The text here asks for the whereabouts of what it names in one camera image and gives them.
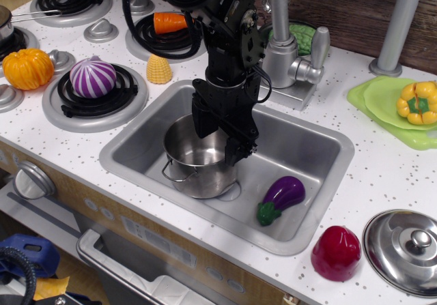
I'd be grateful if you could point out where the red toy pepper half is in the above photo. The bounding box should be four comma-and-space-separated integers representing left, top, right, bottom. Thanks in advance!
311, 226, 361, 282

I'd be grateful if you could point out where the stainless steel pot lid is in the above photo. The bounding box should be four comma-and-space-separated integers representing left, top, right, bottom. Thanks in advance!
363, 209, 436, 298

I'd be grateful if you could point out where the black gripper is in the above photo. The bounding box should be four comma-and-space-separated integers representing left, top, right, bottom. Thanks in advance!
192, 71, 258, 166

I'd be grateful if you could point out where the back left stove burner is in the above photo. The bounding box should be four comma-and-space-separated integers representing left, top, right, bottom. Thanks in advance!
30, 0, 112, 28

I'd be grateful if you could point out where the yellow toy corn piece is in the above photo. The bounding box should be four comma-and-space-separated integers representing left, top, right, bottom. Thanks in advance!
146, 55, 173, 84

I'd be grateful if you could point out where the grey toy sink basin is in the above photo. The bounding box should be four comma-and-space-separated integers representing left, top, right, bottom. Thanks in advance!
99, 79, 356, 257

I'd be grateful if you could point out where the purple striped toy onion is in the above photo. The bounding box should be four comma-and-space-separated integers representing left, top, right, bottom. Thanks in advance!
70, 55, 117, 99

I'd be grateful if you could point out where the orange toy pumpkin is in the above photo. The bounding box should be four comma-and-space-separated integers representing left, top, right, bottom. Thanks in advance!
2, 48, 55, 90

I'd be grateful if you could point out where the orange toy carrot piece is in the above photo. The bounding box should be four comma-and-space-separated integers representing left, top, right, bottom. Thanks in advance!
153, 12, 188, 35

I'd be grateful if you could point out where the silver oven dial knob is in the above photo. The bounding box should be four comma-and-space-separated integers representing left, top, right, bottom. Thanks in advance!
13, 160, 56, 200

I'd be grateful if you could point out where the yellow cloth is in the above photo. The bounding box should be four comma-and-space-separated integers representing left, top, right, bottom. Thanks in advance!
33, 276, 70, 301

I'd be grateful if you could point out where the light green cutting board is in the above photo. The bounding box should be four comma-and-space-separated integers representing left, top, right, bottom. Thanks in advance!
347, 76, 436, 151

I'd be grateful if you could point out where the purple toy eggplant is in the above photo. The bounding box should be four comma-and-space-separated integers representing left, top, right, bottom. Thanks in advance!
256, 176, 306, 227

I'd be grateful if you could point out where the yellow toy bell pepper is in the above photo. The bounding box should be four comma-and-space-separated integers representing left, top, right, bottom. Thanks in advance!
396, 81, 436, 125

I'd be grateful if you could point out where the front left stove burner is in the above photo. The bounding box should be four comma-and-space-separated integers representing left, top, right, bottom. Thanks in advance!
1, 27, 40, 62

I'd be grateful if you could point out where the grey stove knob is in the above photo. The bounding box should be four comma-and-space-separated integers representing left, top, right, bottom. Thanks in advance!
129, 0, 155, 16
83, 18, 119, 43
48, 49, 76, 75
0, 84, 24, 113

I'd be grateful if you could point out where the blue clamp tool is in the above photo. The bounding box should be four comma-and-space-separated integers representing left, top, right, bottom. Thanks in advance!
1, 233, 60, 284

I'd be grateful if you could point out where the silver toy faucet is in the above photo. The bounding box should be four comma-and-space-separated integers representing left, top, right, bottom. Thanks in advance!
262, 0, 330, 111

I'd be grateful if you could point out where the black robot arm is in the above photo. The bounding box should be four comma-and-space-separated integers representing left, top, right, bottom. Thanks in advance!
165, 0, 266, 166

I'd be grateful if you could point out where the black corrugated hose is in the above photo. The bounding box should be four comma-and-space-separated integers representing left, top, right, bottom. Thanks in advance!
0, 246, 38, 305

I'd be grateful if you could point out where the front right stove burner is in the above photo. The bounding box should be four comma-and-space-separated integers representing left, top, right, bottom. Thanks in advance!
42, 65, 148, 133

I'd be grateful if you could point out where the small steel saucepan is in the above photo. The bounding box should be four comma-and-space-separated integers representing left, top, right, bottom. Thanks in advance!
1, 5, 62, 44

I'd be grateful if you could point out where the back right stove burner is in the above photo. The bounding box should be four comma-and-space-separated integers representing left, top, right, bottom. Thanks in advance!
125, 14, 192, 61

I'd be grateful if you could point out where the green toy cabbage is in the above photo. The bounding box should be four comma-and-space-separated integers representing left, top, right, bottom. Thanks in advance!
289, 23, 316, 56

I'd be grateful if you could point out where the grey vertical pole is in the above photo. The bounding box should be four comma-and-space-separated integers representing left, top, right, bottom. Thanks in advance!
369, 0, 420, 77

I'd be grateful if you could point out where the stove burner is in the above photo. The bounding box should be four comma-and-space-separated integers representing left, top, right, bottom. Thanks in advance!
1, 27, 40, 62
30, 0, 112, 28
42, 65, 148, 133
125, 14, 192, 61

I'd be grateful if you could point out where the light green plastic plate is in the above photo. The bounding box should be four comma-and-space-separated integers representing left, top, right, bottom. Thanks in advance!
363, 77, 436, 131

